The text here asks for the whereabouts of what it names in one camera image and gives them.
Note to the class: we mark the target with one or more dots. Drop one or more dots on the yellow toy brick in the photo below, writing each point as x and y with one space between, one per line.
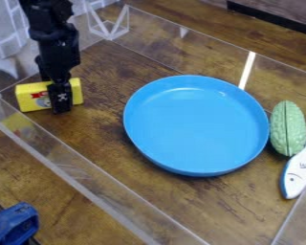
32 95

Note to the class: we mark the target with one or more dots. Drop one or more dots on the blue round tray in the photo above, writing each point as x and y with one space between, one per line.
196 125

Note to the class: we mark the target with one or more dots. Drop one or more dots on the white grid curtain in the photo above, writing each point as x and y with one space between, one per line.
13 29

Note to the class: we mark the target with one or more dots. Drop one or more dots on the green toy bitter gourd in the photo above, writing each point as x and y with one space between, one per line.
288 128

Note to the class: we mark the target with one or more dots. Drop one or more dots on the clear acrylic barrier wall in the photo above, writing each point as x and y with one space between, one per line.
72 164

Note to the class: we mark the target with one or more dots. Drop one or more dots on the white blue toy fish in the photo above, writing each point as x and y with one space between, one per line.
293 181

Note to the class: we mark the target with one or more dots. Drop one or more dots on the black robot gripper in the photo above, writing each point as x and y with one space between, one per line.
56 36

